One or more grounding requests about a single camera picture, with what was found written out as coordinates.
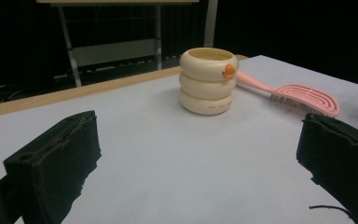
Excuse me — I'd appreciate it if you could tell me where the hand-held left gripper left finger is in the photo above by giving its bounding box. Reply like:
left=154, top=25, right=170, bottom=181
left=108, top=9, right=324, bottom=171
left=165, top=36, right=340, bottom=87
left=3, top=109, right=103, bottom=224

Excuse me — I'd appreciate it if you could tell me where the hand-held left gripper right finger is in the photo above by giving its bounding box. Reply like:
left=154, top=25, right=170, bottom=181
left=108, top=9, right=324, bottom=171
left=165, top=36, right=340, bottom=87
left=296, top=112, right=358, bottom=224

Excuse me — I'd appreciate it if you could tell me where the pink hairbrush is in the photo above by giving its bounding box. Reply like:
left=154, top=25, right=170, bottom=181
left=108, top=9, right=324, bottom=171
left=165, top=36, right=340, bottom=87
left=235, top=70, right=340, bottom=119

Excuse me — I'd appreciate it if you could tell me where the cream ringed cup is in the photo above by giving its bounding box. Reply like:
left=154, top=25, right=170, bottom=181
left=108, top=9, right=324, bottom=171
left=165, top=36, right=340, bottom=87
left=178, top=47, right=240, bottom=117

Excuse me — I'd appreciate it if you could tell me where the white table mat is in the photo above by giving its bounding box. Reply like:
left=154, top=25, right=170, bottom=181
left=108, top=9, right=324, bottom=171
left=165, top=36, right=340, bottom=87
left=0, top=54, right=358, bottom=224

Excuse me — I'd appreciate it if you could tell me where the white metal stand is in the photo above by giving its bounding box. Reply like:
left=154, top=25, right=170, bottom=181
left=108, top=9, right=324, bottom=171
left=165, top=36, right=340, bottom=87
left=36, top=0, right=200, bottom=89

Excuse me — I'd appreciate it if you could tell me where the white post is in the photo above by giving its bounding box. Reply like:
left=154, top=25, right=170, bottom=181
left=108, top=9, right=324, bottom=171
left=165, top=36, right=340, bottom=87
left=202, top=0, right=219, bottom=49

